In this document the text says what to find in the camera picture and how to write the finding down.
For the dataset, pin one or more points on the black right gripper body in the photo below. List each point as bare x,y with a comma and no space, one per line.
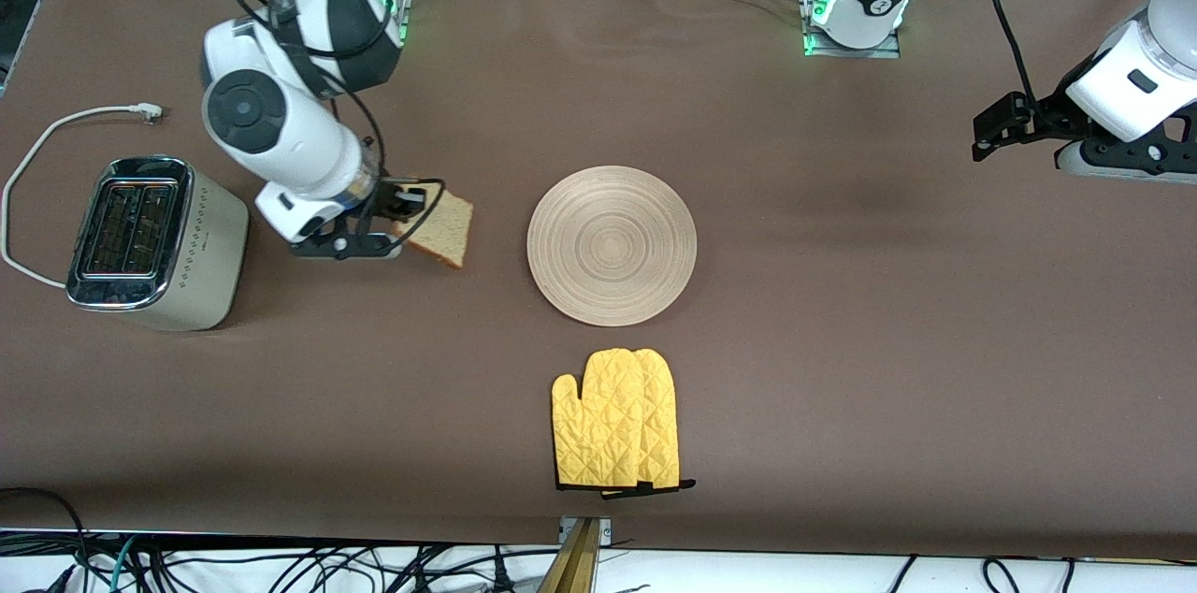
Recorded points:
390,197

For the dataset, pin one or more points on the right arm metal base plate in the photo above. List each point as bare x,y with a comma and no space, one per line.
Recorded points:
407,8

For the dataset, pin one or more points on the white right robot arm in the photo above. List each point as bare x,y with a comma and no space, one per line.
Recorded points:
281,135

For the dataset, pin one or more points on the silver metal bracket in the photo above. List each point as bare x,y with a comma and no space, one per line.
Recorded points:
605,529

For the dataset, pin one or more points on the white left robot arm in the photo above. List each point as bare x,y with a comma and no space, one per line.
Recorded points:
1122,88

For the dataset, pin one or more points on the brown table cover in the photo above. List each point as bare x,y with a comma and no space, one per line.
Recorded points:
468,153

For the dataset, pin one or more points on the brown bread slice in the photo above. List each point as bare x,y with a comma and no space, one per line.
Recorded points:
444,228

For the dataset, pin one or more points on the round wooden plate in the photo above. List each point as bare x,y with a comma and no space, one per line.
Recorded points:
612,247

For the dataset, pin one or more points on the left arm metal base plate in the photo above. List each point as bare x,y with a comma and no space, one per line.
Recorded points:
851,52

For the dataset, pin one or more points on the cream and chrome toaster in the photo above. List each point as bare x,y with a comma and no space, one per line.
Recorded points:
201,247

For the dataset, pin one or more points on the yellow quilted oven mitt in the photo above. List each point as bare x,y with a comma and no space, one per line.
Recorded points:
598,425
666,425

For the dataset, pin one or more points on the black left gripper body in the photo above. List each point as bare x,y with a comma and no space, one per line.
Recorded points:
1049,119

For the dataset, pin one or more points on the brass coloured metal profile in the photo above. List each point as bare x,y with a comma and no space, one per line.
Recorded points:
575,570

